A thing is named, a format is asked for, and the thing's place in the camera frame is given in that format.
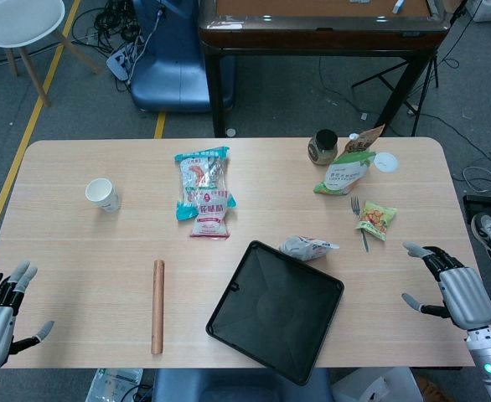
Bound brown mahjong table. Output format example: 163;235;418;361
198;0;447;138

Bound metal fork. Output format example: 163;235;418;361
349;195;370;253

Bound green snack packet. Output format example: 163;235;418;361
354;199;399;243

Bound wooden rolling pin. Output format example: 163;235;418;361
151;259;166;356

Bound glass jar black lid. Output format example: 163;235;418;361
307;129;339;167

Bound white cardboard box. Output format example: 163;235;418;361
333;368;418;402

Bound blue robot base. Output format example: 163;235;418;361
130;0;235;113

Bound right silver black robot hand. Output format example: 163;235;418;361
401;240;491;332

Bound white round lid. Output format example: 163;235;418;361
373;152;399;173

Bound teal shrimp snack bag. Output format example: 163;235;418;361
173;146;237;223

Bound tangled black floor cables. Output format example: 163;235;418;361
71;0;146;54

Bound white plastic chair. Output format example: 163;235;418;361
0;0;103;108

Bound pink white sugar bag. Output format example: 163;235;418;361
189;188;234;240

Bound clear plastic bag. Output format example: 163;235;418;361
88;367;144;402

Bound orange spouted pouch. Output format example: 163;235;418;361
345;124;386;154

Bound black square plastic tray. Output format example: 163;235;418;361
205;240;346;386

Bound black tripod stand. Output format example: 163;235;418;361
351;54;441;116

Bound white blue powder bag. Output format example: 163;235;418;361
277;234;341;263

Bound white power strip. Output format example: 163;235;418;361
106;35;146;83

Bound corn starch pouch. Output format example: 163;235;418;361
313;148;377;197

